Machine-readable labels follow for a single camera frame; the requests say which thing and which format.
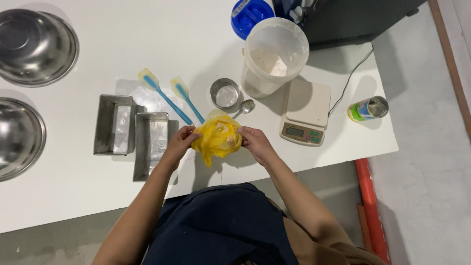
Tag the person's left hand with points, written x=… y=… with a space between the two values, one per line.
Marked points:
x=181 y=141

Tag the person's right hand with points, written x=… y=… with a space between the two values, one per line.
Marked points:
x=257 y=143

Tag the person's left fingers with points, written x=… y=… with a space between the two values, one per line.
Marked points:
x=191 y=131

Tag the person's right fingers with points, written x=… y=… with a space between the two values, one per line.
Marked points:
x=245 y=135

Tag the yellow plastic bag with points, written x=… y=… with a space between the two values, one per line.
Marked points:
x=218 y=138

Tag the steel spoon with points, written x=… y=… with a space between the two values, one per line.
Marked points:
x=244 y=108

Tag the blue silicone spatula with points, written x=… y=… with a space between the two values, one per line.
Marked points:
x=165 y=98
x=188 y=99

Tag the steel loaf pan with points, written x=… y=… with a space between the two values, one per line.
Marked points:
x=151 y=145
x=114 y=125

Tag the small round steel cup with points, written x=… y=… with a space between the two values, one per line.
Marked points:
x=225 y=94

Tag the clear plastic sheet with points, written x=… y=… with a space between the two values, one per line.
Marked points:
x=147 y=95

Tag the white digital kitchen scale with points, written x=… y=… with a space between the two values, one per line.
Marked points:
x=307 y=112

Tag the clear plastic flour bucket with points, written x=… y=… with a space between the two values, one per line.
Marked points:
x=272 y=59

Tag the dark blue apron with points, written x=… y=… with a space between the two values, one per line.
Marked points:
x=222 y=226

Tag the blue plastic lid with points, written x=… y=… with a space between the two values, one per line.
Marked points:
x=250 y=16

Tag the open tin can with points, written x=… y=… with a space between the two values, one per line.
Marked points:
x=368 y=109

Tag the red pipe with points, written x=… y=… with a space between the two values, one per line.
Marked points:
x=371 y=209

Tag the black appliance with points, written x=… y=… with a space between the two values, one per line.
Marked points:
x=342 y=20

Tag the large steel mixing bowl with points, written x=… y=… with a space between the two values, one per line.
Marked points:
x=18 y=138
x=35 y=46

